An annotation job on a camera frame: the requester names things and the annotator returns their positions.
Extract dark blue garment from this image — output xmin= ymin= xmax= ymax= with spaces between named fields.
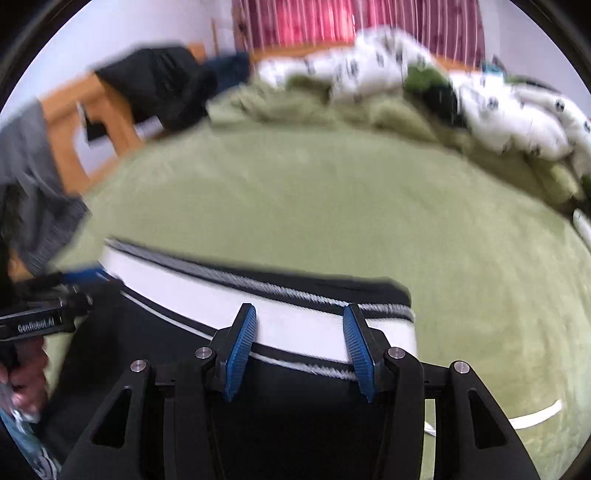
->
xmin=208 ymin=52 xmax=252 ymax=93

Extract black pants with white stripe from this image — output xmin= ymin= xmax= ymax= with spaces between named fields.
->
xmin=41 ymin=237 xmax=566 ymax=480

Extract wooden chair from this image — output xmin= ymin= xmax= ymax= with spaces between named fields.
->
xmin=39 ymin=41 xmax=208 ymax=197

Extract person's left hand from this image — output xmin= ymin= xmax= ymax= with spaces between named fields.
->
xmin=0 ymin=344 xmax=49 ymax=423

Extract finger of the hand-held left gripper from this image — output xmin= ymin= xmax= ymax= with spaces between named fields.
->
xmin=28 ymin=263 xmax=124 ymax=297

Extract black jacket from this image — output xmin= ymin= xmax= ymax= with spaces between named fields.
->
xmin=95 ymin=45 xmax=218 ymax=134

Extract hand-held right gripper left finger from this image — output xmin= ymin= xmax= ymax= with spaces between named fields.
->
xmin=59 ymin=303 xmax=257 ymax=480

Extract white flower print quilt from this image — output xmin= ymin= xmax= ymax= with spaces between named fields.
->
xmin=256 ymin=28 xmax=591 ymax=160

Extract green fleece blanket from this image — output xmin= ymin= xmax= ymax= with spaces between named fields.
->
xmin=51 ymin=74 xmax=591 ymax=480

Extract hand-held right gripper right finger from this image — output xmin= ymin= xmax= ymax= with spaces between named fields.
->
xmin=342 ymin=303 xmax=541 ymax=480

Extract red curtain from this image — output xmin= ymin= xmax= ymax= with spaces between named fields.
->
xmin=231 ymin=0 xmax=485 ymax=65

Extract grey cloth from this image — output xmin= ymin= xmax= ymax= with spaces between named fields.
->
xmin=0 ymin=102 xmax=93 ymax=273

